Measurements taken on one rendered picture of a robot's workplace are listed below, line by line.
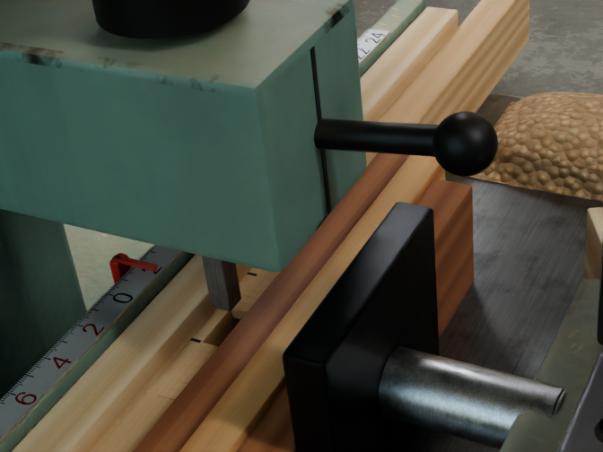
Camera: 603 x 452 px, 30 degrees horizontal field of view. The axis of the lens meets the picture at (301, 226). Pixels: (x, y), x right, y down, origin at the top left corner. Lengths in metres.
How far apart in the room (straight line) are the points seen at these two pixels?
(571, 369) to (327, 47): 0.13
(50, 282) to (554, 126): 0.29
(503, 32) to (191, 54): 0.35
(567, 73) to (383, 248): 2.29
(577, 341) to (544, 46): 2.40
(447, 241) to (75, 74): 0.18
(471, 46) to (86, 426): 0.33
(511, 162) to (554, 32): 2.27
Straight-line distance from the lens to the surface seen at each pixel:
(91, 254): 0.75
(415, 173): 0.49
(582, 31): 2.85
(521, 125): 0.59
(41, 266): 0.63
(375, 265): 0.37
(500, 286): 0.51
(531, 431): 0.36
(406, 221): 0.39
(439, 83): 0.60
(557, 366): 0.38
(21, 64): 0.38
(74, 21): 0.39
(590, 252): 0.50
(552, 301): 0.51
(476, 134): 0.34
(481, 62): 0.64
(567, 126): 0.58
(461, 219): 0.48
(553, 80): 2.63
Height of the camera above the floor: 1.22
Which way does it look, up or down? 34 degrees down
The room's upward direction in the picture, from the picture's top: 7 degrees counter-clockwise
